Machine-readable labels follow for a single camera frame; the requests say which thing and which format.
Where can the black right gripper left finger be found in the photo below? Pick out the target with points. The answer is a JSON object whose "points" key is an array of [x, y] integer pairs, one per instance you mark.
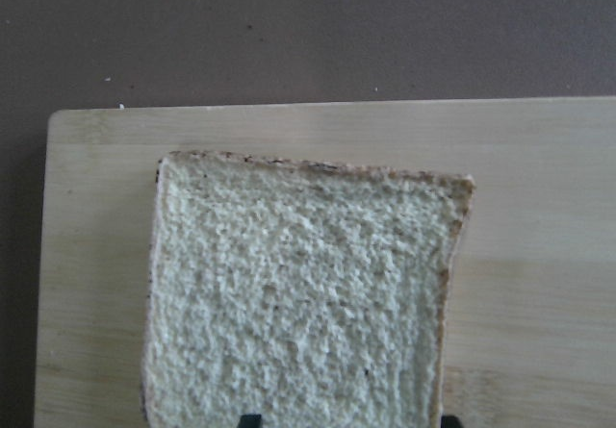
{"points": [[251, 421]]}

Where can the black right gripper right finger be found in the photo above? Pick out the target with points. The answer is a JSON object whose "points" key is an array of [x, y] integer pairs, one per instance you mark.
{"points": [[450, 421]]}

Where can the wooden cutting board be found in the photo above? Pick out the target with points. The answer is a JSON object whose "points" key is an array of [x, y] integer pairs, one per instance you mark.
{"points": [[531, 322]]}

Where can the bread slice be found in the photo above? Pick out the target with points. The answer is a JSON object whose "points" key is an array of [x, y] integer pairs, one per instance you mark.
{"points": [[302, 294]]}

